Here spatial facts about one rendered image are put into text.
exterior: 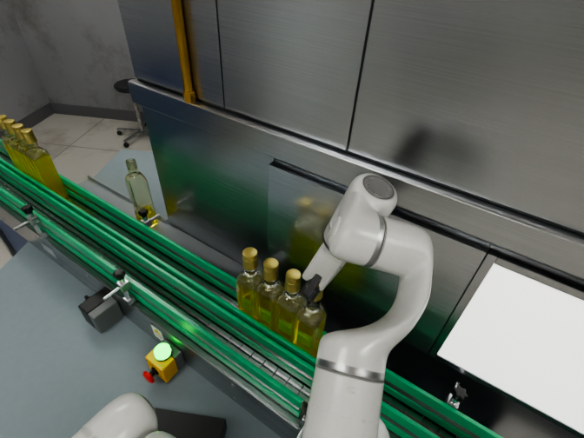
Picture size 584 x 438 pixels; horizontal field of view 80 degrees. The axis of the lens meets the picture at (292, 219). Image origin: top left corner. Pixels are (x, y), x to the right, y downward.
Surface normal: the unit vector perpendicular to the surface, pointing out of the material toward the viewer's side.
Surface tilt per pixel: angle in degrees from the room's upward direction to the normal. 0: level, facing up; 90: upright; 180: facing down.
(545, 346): 90
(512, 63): 90
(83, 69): 90
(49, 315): 0
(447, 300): 90
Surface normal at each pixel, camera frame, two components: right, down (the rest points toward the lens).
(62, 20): -0.11, 0.64
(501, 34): -0.55, 0.51
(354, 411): 0.14, -0.27
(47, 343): 0.05, -0.76
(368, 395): 0.39, -0.21
